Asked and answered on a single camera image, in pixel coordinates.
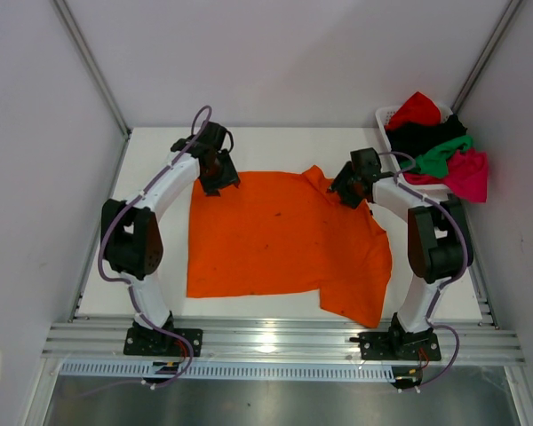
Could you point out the black t shirt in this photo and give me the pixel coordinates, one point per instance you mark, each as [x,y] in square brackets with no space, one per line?
[414,139]

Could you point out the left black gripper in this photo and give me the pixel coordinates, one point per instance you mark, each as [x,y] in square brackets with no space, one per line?
[228,178]

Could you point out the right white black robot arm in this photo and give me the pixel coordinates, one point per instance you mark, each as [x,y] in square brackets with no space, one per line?
[438,248]

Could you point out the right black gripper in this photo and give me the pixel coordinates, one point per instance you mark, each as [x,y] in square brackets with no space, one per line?
[346,192]

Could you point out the green t shirt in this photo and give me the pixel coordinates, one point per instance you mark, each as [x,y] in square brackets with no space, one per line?
[434,162]

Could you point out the red t shirt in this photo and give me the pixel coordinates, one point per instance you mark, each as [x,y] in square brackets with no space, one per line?
[418,109]

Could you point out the aluminium mounting rail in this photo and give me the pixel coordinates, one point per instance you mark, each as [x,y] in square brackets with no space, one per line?
[301,341]

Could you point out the white plastic laundry basket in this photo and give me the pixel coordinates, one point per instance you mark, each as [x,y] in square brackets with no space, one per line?
[383,116]

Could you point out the magenta t shirt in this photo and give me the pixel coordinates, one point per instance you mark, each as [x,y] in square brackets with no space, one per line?
[467,178]

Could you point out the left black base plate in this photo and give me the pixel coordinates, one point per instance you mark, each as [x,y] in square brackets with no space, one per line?
[145,342]

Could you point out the slotted grey cable duct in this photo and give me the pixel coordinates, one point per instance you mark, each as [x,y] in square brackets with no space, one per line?
[348,373]

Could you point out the orange t shirt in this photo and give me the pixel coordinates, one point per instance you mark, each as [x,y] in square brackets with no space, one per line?
[280,233]

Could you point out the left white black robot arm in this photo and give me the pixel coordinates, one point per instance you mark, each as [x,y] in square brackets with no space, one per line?
[131,246]

